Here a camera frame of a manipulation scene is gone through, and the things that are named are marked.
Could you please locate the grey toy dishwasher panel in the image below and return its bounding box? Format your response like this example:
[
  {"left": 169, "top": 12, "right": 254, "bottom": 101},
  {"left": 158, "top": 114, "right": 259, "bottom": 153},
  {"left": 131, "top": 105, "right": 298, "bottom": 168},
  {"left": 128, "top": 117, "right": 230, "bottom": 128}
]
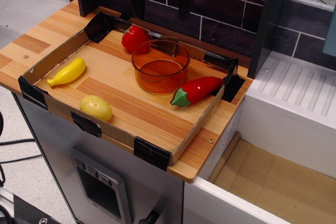
[{"left": 69, "top": 147, "right": 133, "bottom": 223}]

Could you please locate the black floor cable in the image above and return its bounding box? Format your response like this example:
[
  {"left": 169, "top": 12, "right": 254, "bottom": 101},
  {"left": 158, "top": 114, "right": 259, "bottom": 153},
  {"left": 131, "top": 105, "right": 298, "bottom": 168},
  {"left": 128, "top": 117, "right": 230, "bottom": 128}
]
[{"left": 0, "top": 140, "right": 43, "bottom": 188}]

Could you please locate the cardboard fence with black tape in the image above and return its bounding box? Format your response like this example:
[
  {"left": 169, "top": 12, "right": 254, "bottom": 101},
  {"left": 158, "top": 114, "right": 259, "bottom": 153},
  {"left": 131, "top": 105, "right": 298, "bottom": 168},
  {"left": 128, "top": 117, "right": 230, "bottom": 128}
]
[{"left": 18, "top": 12, "right": 251, "bottom": 170}]

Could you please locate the white toy sink unit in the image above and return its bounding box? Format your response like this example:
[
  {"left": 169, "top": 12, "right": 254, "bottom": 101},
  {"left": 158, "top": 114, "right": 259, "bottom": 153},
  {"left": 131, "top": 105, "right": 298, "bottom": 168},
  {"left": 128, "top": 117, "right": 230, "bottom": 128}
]
[{"left": 183, "top": 52, "right": 335, "bottom": 223}]

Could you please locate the yellow plastic banana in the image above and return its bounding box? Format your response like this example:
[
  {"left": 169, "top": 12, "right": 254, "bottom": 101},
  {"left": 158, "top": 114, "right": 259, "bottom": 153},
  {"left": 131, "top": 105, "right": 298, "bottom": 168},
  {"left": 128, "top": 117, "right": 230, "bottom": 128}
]
[{"left": 47, "top": 58, "right": 86, "bottom": 87}]

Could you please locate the transparent orange plastic pot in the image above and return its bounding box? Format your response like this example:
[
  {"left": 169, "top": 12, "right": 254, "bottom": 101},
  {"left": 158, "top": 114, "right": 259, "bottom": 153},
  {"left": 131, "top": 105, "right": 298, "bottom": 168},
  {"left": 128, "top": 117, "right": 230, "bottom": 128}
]
[{"left": 131, "top": 39, "right": 191, "bottom": 94}]

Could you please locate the red toy chili pepper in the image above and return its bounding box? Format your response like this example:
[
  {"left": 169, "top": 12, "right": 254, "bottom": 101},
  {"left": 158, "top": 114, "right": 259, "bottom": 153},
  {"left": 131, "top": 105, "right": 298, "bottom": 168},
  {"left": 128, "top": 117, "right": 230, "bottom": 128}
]
[{"left": 170, "top": 77, "right": 224, "bottom": 107}]

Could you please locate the dark grey vertical post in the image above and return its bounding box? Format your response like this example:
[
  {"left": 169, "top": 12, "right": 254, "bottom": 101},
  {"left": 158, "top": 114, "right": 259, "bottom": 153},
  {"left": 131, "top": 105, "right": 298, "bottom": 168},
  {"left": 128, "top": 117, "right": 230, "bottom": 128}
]
[{"left": 247, "top": 0, "right": 285, "bottom": 79}]

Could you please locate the yellow toy potato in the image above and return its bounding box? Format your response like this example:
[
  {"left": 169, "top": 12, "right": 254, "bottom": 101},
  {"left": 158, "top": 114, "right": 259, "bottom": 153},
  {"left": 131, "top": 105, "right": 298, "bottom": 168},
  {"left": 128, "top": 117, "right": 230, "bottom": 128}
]
[{"left": 79, "top": 95, "right": 112, "bottom": 122}]

